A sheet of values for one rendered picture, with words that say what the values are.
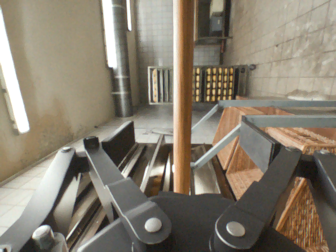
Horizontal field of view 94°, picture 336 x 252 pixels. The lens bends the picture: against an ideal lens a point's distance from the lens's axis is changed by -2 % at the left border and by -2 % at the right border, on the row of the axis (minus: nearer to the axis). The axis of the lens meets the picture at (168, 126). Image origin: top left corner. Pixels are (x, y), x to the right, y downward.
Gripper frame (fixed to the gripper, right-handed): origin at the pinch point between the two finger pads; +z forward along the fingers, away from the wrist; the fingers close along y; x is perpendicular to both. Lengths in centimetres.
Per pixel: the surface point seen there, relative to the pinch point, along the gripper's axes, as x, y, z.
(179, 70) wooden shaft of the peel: 7.4, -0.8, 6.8
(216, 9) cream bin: 165, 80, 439
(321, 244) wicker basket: -59, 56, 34
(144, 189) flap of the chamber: -54, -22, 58
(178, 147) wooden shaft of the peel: -4.7, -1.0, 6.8
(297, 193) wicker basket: -35, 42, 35
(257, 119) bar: -10, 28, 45
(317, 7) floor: 65, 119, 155
